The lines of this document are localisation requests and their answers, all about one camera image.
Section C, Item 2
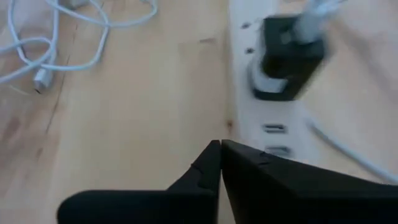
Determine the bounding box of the black dual-USB wall charger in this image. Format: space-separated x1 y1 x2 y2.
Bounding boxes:
251 14 326 102

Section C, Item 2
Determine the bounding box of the white rectangular power strip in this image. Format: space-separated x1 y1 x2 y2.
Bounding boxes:
228 0 315 169

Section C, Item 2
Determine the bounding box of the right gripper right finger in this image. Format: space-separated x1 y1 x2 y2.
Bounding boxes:
220 139 398 224

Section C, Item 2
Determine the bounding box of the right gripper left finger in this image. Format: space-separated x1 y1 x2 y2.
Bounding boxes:
57 139 221 224

